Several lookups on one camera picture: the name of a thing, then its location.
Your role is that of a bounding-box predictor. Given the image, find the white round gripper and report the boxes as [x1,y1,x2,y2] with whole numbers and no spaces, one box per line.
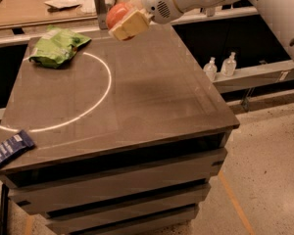
[109,0,183,41]

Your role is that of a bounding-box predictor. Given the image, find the red orange apple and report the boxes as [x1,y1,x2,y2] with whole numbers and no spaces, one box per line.
[106,2,131,29]

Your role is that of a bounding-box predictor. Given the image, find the green rice chip bag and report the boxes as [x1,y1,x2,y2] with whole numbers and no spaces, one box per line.
[29,25,91,69]

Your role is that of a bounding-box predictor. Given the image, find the white paper sheets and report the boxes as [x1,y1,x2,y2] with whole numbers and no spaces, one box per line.
[45,0,96,14]

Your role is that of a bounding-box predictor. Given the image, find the clear sanitizer bottle left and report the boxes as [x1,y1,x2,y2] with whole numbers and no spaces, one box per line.
[204,57,218,81]

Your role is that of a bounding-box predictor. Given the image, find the clear sanitizer bottle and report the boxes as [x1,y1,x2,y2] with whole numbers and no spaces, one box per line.
[204,57,218,81]
[220,52,237,76]

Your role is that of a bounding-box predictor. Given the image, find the clear sanitizer bottle right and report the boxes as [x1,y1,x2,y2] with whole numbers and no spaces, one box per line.
[220,52,237,76]

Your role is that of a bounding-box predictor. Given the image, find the grey drawer cabinet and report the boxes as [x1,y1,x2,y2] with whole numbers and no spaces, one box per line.
[0,24,239,235]

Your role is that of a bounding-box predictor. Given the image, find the blue snack bar wrapper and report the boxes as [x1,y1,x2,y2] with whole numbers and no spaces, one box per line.
[0,130,35,168]

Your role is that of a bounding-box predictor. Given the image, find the grey metal bracket post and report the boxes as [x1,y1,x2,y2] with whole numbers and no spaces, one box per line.
[94,0,108,29]

